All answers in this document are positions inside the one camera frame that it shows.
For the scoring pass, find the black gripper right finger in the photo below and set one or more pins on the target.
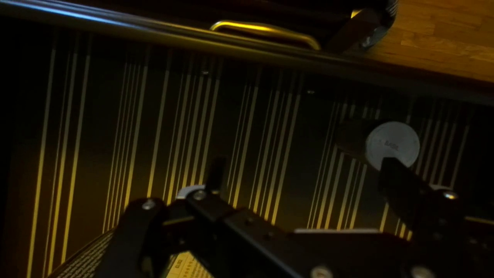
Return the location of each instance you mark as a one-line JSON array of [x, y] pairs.
[[432, 221]]

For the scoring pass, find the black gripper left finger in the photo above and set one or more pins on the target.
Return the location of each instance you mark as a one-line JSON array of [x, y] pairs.
[[139, 232]]

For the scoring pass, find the round silver disc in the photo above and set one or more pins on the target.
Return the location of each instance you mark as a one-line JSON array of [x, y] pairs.
[[394, 141]]

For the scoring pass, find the striped drawer liner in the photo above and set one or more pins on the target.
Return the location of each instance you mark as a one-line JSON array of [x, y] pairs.
[[154, 129]]

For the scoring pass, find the dark furniture leg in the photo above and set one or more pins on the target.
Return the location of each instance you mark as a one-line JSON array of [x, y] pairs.
[[360, 28]]

